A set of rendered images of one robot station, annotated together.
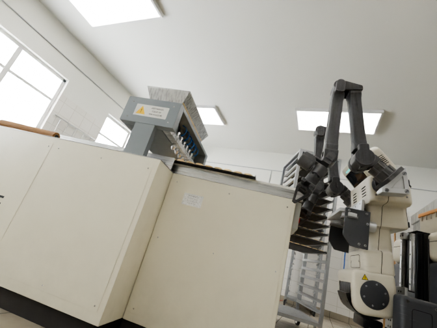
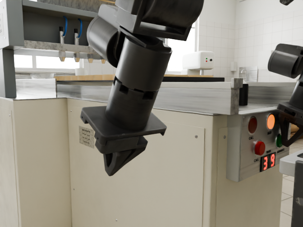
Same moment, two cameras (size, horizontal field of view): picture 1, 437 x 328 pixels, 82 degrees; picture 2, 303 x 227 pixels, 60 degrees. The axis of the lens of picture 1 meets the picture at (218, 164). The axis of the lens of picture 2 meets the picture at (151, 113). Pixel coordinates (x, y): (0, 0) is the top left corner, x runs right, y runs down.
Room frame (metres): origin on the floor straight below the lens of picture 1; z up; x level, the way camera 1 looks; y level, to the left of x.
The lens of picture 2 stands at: (0.75, -0.62, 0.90)
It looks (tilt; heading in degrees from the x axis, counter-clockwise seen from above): 7 degrees down; 35
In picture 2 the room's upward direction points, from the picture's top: straight up
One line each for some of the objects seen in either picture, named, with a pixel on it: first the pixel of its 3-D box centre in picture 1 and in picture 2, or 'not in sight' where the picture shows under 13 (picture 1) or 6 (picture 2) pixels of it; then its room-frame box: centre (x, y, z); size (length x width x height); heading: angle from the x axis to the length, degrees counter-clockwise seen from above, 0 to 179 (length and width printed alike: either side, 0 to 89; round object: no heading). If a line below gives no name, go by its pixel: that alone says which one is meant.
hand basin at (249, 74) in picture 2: not in sight; (245, 80); (6.17, 0.86, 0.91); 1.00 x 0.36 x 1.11; 65
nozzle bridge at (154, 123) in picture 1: (167, 152); (85, 58); (1.60, 0.35, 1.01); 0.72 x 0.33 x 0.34; 165
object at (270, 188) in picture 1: (135, 159); (47, 87); (1.49, 0.50, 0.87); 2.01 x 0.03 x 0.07; 75
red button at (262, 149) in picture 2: not in sight; (258, 147); (1.33, -0.49, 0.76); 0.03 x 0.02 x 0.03; 165
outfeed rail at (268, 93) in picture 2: not in sight; (101, 86); (1.77, 0.42, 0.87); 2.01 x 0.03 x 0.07; 75
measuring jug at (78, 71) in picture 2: not in sight; (81, 75); (3.20, 2.25, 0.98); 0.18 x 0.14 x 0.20; 105
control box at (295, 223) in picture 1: (293, 219); (262, 138); (1.38, -0.49, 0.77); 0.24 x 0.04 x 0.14; 165
